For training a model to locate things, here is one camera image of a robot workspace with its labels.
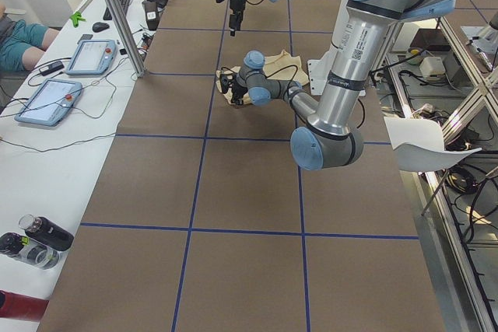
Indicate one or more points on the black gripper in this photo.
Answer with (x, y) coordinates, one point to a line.
(235, 7)
(237, 90)

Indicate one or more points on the beige long-sleeve printed shirt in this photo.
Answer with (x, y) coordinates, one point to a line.
(280, 66)

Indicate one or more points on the black computer mouse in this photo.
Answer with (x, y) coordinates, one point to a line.
(99, 27)

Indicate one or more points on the far teach pendant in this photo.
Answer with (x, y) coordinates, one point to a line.
(92, 57)

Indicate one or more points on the teach pendant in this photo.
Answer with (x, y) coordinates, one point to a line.
(51, 102)
(92, 57)

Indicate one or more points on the green plastic clip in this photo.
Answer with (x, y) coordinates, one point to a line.
(76, 18)

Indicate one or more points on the white curved plastic sheet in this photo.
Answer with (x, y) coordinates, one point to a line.
(419, 145)

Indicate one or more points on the near teach pendant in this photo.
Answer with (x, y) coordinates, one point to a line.
(51, 102)

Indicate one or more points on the seated person's leg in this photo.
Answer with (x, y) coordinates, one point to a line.
(22, 44)

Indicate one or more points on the clear lid black bottle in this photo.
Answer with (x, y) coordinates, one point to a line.
(45, 231)

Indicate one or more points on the clear plastic bottle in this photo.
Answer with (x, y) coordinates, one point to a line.
(29, 251)

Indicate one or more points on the red bottle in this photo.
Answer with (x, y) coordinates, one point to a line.
(22, 307)

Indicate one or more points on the aluminium frame post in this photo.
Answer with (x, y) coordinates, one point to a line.
(125, 33)

